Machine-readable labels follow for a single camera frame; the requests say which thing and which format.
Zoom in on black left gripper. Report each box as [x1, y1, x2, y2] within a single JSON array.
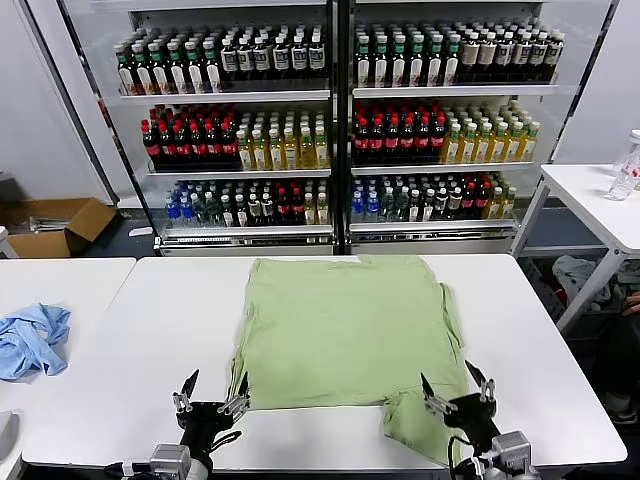
[[172, 368, 251, 454]]

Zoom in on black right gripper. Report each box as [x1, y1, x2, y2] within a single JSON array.
[[419, 358, 504, 447]]

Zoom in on light green polo shirt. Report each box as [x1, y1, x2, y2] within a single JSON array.
[[230, 254, 471, 464]]

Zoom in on grey cloth pile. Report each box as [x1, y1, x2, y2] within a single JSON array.
[[552, 254, 614, 311]]

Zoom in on dark clothed person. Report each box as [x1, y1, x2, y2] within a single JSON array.
[[594, 289, 640, 426]]

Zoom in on crumpled light blue shirt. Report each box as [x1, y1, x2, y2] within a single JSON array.
[[0, 302, 73, 382]]

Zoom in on open cardboard box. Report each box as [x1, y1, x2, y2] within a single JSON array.
[[0, 197, 119, 259]]

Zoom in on glass beverage display cooler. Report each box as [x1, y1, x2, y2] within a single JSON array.
[[62, 0, 346, 257]]

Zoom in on white metal shelf unit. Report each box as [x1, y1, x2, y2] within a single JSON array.
[[342, 0, 571, 256]]

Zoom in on yellow green tea bottle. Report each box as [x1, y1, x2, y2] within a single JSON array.
[[268, 128, 284, 170], [298, 126, 315, 170], [283, 127, 300, 170], [491, 122, 507, 164], [522, 121, 540, 162], [252, 128, 269, 170], [236, 128, 253, 170], [506, 122, 523, 163], [314, 125, 331, 169], [460, 123, 477, 164], [444, 123, 462, 165], [476, 122, 492, 164]]

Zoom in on white side table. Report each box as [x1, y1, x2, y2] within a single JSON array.
[[514, 163, 640, 334]]

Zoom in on clear plastic water bottle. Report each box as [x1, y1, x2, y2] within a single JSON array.
[[607, 167, 636, 202]]

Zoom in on clear bottle red label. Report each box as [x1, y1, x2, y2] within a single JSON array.
[[612, 128, 640, 194]]

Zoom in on open glass cooler door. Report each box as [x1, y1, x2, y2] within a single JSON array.
[[547, 0, 621, 166], [19, 0, 121, 209]]

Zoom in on green cap tea bottle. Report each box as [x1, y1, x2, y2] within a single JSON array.
[[151, 43, 169, 95], [134, 43, 152, 95], [408, 34, 426, 88], [426, 34, 444, 87], [186, 41, 205, 94], [168, 42, 187, 95], [355, 35, 373, 89], [117, 44, 135, 95], [390, 35, 408, 88], [443, 33, 461, 86], [372, 35, 390, 89], [203, 40, 222, 94]]

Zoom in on white cap navy label bottle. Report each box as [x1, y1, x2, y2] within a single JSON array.
[[513, 32, 531, 83], [291, 34, 309, 78], [272, 35, 291, 79], [308, 33, 325, 77], [547, 32, 565, 81], [495, 32, 514, 83], [253, 36, 271, 80], [530, 32, 548, 83], [237, 37, 255, 80], [220, 38, 238, 81]]

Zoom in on white cap beige label bottle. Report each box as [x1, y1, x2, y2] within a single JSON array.
[[460, 32, 479, 84], [478, 32, 496, 83]]

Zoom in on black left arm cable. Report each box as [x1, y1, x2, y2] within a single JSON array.
[[208, 430, 243, 455]]

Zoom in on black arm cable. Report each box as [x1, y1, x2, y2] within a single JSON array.
[[208, 430, 243, 455], [446, 434, 489, 480]]

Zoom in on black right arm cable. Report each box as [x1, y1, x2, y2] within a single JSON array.
[[446, 434, 489, 480]]

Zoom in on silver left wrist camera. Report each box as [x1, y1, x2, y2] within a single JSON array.
[[149, 443, 193, 476]]

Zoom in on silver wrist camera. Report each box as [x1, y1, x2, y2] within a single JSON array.
[[149, 443, 193, 476], [489, 432, 532, 471]]

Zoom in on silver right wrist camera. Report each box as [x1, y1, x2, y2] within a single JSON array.
[[489, 432, 532, 471]]

